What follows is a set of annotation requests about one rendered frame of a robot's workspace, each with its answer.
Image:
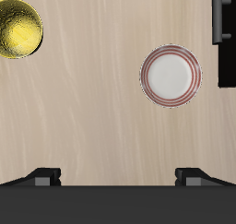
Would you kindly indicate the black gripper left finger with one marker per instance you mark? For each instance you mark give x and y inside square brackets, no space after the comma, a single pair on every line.
[46,175]

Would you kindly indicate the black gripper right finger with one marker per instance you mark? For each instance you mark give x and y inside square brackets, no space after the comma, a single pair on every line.
[189,175]

